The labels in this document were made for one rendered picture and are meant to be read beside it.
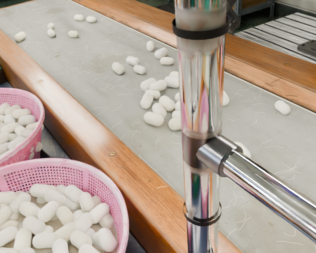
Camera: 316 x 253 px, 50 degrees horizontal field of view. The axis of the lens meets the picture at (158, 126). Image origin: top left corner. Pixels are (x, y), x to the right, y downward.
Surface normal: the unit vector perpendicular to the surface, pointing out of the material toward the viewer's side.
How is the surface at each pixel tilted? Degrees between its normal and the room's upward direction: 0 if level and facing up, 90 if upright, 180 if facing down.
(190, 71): 90
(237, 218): 0
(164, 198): 0
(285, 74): 0
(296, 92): 45
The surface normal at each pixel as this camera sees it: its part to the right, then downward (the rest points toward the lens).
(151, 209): -0.08, -0.80
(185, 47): -0.71, 0.47
